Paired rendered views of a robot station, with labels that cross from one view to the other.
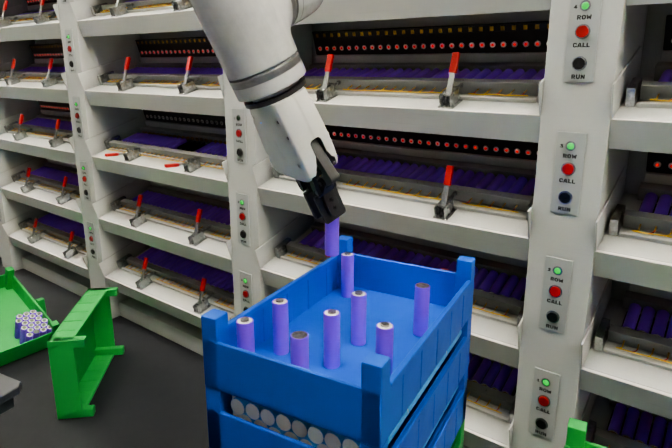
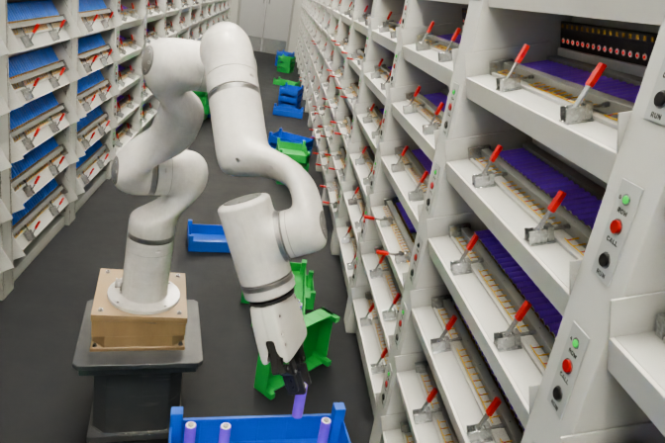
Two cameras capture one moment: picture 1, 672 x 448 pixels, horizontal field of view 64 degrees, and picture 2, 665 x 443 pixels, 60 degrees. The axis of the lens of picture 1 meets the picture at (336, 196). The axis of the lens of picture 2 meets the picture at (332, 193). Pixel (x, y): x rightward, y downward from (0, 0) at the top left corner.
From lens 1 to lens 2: 71 cm
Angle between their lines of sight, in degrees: 43
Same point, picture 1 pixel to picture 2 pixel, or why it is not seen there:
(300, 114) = (262, 322)
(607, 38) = (579, 389)
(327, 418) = not seen: outside the picture
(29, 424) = (239, 379)
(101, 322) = (323, 335)
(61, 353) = not seen: hidden behind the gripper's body
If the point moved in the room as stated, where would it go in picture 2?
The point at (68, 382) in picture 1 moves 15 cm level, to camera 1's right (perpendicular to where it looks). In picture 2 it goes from (264, 368) to (293, 396)
